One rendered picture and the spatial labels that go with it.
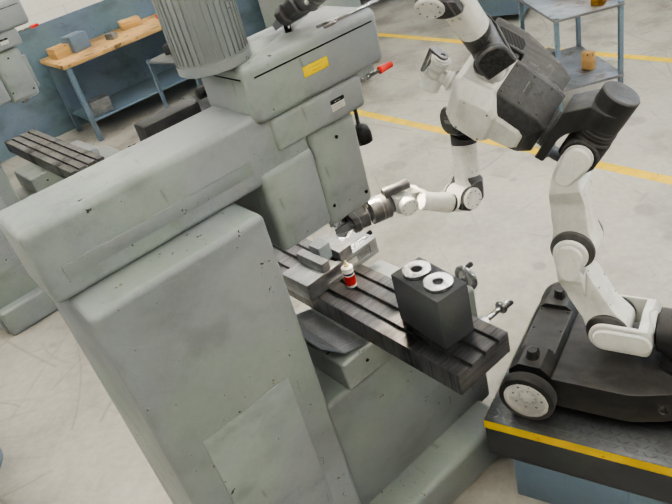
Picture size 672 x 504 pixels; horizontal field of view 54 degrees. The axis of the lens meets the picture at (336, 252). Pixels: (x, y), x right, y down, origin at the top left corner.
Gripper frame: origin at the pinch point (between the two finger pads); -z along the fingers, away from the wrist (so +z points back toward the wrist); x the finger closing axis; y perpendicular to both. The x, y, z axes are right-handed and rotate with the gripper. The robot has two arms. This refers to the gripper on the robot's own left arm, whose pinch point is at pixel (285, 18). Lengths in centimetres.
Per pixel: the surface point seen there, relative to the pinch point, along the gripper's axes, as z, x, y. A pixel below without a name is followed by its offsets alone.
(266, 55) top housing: 4.6, -18.2, -6.7
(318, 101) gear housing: -1.4, -7.0, -23.6
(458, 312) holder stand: -3, -10, -98
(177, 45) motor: -2.6, -33.8, 7.6
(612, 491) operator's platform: -14, 10, -192
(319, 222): -21, -17, -52
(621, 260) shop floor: -62, 167, -187
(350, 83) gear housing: 1.2, 5.0, -24.9
